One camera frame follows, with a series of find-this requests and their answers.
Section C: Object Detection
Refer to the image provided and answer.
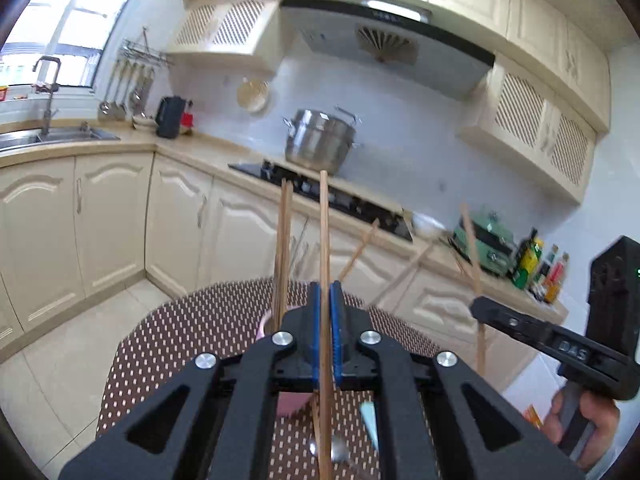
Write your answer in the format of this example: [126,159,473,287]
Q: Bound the light blue flat utensil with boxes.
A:
[359,402,381,448]

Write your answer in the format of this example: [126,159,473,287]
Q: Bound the metal kitchen faucet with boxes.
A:
[32,56,63,136]

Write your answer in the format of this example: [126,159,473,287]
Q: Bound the orange sauce bottle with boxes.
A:
[546,252,571,305]

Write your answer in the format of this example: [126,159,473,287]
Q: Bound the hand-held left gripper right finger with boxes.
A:
[329,280,586,480]

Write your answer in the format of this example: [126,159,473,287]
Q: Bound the colourful snack bag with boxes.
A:
[522,405,546,431]

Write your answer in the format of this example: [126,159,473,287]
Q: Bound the brown polka dot tablecloth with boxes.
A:
[96,280,446,480]

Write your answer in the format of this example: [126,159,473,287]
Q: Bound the white bowl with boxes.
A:
[411,212,448,240]

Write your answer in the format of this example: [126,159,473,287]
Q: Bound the dark olive oil bottle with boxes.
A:
[510,228,538,288]

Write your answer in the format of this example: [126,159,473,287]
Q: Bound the kitchen window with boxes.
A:
[0,0,151,91]

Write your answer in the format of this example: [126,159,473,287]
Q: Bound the grey range hood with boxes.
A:
[279,0,496,102]

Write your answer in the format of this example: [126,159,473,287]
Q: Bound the black electric kettle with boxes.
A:
[155,96,188,139]

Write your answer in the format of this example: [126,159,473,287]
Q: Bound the stainless steel sink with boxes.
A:
[0,127,121,153]

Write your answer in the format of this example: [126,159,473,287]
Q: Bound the beige kitchen countertop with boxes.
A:
[0,125,568,326]

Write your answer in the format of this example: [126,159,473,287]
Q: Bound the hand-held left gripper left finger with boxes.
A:
[59,281,323,480]

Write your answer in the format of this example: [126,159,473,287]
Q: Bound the dark soy sauce bottle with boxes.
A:
[537,245,558,298]

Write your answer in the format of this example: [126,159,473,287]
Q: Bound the pink cup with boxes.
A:
[255,307,313,418]

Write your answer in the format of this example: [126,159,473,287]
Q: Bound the cream kitchen base cabinets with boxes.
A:
[0,152,568,391]

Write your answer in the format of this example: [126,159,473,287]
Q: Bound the cream lattice wall cabinet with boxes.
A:
[457,55,598,206]
[165,0,281,68]

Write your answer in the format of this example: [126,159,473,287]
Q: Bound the woven wicker trivet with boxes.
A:
[236,77,271,113]

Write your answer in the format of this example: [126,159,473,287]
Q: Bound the green electric cooker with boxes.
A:
[452,210,518,278]

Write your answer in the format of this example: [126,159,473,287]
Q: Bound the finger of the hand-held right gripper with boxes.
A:
[470,296,557,348]

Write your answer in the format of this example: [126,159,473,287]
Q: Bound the stainless steel pot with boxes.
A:
[281,106,362,176]

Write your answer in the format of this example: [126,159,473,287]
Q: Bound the hanging kitchen utensils rack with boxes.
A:
[97,27,173,121]

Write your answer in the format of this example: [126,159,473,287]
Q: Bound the black gas stove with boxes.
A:
[227,159,415,243]

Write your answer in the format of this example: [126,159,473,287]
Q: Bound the person's right hand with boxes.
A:
[542,390,622,472]

